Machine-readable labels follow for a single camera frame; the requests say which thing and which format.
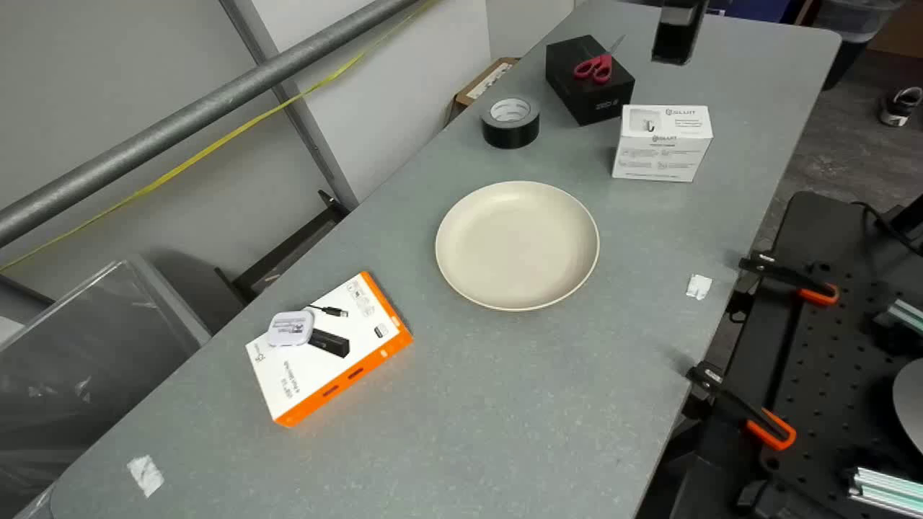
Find grey round metal plate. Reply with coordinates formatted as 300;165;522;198
893;354;923;456

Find grey metal pipe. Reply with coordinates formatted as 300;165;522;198
0;0;424;249

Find wooden stick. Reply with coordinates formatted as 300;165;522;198
451;54;522;113

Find cream round plate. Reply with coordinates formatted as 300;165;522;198
434;178;607;314

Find white printed carton box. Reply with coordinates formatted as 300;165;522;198
608;100;715;184

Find aluminium extrusion bar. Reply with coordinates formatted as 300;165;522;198
846;465;923;519

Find black tape roll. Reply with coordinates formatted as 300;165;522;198
480;92;546;149

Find orange and white product box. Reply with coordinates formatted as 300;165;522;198
244;269;415;429

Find small white tape piece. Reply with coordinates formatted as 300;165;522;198
125;452;167;502
685;270;715;302

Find grey metal frame post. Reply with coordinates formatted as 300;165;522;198
219;0;365;210

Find thin yellow cable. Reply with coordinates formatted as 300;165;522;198
0;0;444;273

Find black orange bar clamp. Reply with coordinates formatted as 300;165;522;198
685;360;802;456
737;250;844;311

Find teal metal piece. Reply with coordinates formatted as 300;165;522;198
884;295;923;338

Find black perforated breadboard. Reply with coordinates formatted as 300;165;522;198
673;188;923;519

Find grey plastic bin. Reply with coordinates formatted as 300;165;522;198
0;253;213;519

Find red handled scissors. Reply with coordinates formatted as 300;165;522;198
570;35;630;87

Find black upright object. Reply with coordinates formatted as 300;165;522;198
650;0;711;69

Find white and black shoe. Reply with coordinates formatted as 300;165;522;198
874;83;923;131

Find black rectangular box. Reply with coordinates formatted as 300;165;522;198
542;31;639;126

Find dark bin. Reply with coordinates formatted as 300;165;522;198
816;0;910;89

